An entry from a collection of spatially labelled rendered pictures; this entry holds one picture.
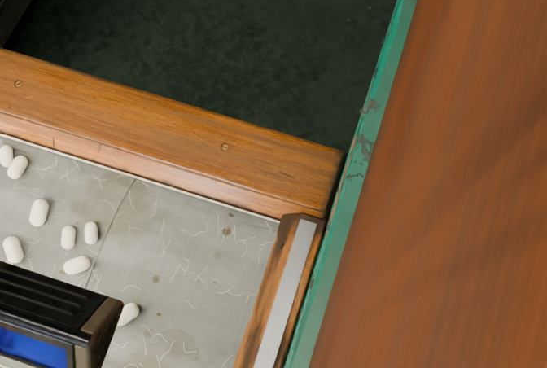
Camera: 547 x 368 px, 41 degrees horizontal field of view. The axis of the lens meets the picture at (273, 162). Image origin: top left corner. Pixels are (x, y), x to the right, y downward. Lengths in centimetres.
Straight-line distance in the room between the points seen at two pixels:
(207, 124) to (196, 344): 30
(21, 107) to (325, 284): 71
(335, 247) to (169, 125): 59
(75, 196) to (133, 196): 8
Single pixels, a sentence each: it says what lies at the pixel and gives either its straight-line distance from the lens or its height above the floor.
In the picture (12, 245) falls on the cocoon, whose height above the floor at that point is 76.
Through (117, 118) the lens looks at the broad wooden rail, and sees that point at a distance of 105.
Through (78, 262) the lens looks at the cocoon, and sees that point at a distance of 102.
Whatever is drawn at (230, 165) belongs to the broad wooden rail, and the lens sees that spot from 101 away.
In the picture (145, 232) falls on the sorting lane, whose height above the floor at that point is 74.
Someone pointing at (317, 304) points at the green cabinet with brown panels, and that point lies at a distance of 47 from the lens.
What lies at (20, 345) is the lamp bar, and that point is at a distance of 69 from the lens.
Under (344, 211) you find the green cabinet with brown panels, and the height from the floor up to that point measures 127.
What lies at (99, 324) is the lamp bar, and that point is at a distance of 66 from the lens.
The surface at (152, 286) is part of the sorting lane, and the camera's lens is 101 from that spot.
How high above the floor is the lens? 173
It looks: 75 degrees down
